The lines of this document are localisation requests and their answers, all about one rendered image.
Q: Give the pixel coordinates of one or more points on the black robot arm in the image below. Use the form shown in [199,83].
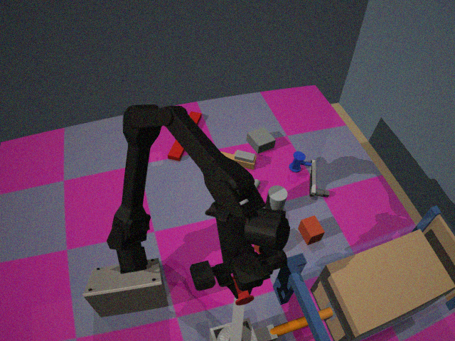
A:
[227,181]

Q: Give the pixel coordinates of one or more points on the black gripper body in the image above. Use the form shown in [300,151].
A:
[204,276]

